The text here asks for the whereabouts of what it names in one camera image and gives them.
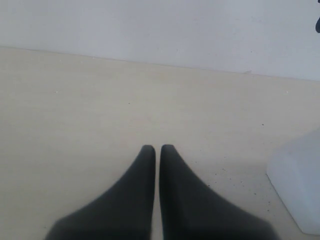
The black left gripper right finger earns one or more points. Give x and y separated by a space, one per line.
191 210

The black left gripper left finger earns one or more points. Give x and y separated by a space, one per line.
124 212

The black helmet with visor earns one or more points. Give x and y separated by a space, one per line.
317 26

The white mannequin head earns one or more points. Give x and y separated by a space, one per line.
294 172

